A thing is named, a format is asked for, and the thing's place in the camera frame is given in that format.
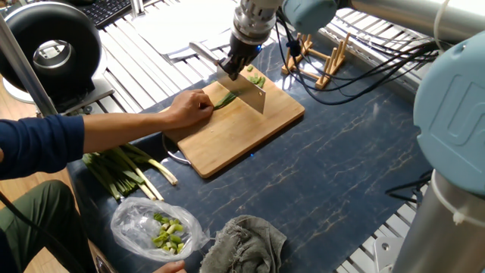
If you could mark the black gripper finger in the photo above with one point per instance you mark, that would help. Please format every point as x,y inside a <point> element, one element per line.
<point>229,68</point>
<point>246,60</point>

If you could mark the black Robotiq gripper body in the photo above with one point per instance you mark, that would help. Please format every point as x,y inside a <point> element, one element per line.
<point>244,47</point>

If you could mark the steel cleaver knife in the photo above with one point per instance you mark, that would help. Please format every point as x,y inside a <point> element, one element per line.
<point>248,93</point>

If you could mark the long green scallion leaves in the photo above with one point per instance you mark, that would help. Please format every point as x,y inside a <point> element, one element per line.
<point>225,100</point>

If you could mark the clear plastic bag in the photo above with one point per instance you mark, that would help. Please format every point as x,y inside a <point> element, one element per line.
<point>132,227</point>

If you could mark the person's left forearm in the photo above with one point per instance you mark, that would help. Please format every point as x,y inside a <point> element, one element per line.
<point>125,130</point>

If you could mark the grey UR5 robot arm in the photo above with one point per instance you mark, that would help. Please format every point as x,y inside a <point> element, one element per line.
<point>451,113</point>

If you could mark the person's left hand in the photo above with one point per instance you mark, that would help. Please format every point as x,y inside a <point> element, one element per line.
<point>187,108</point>

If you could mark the person's right hand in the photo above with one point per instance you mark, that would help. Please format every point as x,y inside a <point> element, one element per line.
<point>170,267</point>

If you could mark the chopped scallion pieces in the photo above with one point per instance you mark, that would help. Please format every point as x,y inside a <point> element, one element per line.
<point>257,79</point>
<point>170,239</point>

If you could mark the white paper sheets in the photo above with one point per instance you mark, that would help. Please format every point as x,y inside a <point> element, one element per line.
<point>182,26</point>

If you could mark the wooden cutting board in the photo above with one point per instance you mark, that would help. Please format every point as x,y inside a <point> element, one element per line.
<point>235,132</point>

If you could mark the wooden peg rack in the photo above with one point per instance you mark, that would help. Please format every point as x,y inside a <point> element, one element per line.
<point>329,68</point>

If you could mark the scallion stalk with white end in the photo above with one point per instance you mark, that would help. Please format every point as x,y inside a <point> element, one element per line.
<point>151,188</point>
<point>163,170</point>
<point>146,189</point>

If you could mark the black computer keyboard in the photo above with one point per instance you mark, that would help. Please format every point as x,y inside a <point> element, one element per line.
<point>106,11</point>

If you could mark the grey-green cloth rag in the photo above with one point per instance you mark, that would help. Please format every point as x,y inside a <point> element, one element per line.
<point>246,246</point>

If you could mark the dark blue shirt sleeve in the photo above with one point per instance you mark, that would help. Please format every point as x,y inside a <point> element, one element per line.
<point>38,146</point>

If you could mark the green trousers leg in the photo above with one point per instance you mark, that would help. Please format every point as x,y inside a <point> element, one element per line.
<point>38,227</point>

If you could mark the aluminium frame post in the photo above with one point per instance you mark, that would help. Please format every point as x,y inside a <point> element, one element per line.
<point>24,72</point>

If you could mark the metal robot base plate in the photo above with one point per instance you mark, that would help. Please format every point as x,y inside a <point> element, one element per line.
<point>386,252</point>

